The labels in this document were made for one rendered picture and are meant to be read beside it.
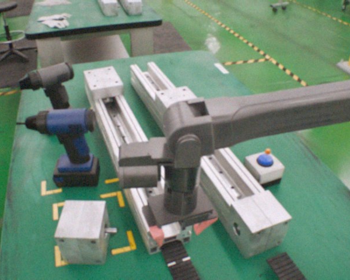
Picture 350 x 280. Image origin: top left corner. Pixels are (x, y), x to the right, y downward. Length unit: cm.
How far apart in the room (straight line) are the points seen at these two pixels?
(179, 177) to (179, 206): 7
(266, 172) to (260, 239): 22
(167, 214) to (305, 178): 53
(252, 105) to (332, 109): 12
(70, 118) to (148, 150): 35
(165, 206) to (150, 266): 21
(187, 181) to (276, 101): 18
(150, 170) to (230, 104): 15
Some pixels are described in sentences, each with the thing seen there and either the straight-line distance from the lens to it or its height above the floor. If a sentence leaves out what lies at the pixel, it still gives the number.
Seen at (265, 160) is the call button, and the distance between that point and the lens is 88.
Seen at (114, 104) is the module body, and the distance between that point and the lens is 115.
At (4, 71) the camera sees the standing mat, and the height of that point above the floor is 1.
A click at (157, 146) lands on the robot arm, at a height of 110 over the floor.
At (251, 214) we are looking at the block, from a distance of 71.
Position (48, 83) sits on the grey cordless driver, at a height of 96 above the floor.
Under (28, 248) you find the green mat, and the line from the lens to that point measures 81.
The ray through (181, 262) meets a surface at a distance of 72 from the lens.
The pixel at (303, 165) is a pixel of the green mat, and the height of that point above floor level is 78.
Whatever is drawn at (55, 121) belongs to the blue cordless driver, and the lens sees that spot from 80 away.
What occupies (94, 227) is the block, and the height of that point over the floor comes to 87.
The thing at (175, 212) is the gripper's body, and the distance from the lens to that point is 55.
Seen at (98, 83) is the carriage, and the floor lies 90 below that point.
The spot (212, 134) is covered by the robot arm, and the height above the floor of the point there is 114.
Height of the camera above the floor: 140
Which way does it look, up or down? 37 degrees down
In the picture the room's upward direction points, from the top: 1 degrees clockwise
